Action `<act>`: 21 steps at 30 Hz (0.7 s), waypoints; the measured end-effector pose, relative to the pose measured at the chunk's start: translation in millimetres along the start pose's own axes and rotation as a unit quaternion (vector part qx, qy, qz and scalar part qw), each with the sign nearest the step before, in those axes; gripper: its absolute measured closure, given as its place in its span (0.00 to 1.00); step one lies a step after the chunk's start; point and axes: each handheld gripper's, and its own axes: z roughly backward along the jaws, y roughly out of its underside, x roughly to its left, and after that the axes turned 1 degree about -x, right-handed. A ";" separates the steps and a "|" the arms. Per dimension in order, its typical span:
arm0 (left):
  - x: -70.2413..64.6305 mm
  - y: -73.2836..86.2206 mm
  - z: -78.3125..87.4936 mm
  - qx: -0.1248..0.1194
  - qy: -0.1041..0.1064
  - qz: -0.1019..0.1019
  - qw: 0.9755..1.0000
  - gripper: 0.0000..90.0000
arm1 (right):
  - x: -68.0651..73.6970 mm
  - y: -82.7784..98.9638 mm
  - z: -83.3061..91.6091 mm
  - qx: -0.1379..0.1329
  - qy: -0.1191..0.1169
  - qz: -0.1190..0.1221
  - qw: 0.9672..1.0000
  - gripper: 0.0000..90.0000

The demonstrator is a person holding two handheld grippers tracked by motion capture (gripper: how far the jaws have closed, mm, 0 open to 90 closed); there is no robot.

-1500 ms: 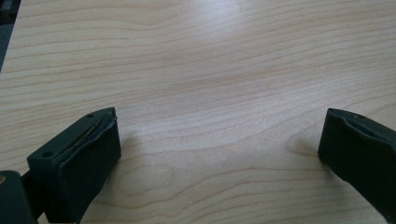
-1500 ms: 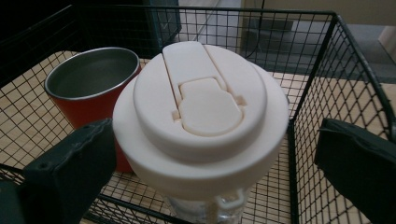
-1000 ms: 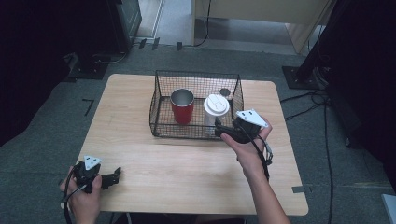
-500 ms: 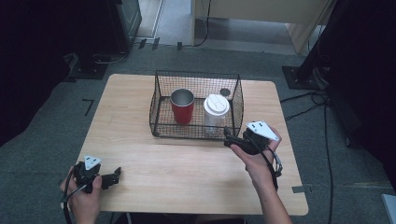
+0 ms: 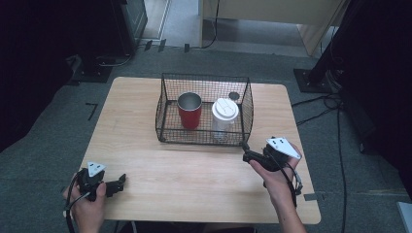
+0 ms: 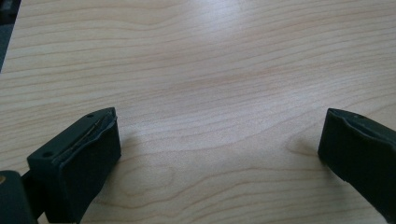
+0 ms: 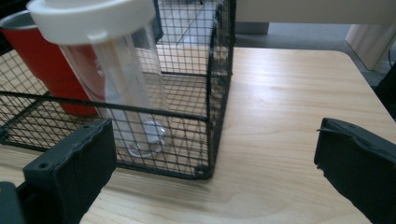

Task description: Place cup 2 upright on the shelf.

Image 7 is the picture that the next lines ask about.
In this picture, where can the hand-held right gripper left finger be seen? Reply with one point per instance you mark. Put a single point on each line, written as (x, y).
(71, 174)

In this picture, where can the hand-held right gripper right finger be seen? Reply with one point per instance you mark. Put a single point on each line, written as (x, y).
(361, 168)

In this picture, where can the red cup with steel interior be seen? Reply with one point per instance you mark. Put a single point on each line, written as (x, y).
(43, 59)

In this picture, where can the clear cup with white lid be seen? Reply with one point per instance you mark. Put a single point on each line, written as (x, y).
(93, 18)

